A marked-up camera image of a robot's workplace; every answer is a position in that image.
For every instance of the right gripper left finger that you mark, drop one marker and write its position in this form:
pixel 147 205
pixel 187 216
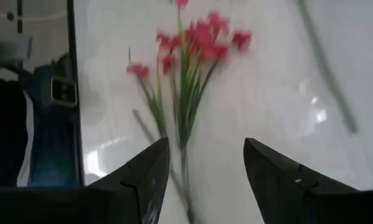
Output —
pixel 152 174

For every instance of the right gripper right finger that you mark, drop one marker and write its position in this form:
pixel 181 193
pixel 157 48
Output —
pixel 267 174

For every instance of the white artificial tulip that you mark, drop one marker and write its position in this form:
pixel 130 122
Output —
pixel 327 70

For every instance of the red artificial flower bunch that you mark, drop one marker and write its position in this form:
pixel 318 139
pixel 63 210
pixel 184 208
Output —
pixel 201 40

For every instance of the black bulky object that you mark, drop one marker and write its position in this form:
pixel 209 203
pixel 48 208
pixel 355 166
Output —
pixel 2 130

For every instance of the gray box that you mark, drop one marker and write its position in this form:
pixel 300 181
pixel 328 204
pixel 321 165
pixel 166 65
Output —
pixel 15 49

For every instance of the black metal table frame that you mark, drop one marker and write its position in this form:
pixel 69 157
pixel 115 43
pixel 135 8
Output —
pixel 70 31

